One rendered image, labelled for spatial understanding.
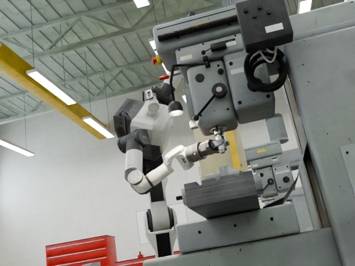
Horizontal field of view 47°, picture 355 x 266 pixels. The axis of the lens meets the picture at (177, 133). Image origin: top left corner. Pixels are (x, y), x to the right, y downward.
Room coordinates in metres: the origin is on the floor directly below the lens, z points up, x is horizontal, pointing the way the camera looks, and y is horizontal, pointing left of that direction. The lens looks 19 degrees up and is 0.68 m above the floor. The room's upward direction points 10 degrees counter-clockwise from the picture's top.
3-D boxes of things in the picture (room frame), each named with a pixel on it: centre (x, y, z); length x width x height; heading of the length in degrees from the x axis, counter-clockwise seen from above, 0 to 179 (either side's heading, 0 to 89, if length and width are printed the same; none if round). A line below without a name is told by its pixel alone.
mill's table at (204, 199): (1.94, -0.20, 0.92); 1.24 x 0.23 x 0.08; 171
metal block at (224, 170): (1.83, -0.19, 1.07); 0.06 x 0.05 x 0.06; 171
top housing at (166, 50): (1.89, -0.21, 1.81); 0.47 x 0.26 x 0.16; 81
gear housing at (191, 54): (1.88, -0.24, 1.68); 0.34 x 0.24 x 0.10; 81
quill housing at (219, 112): (1.89, -0.20, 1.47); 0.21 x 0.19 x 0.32; 171
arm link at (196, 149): (1.94, -0.12, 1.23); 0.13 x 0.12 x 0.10; 146
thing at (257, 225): (1.89, -0.20, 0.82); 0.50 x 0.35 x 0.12; 81
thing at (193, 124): (1.91, -0.09, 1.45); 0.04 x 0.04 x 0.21; 81
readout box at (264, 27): (1.51, -0.44, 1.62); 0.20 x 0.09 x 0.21; 81
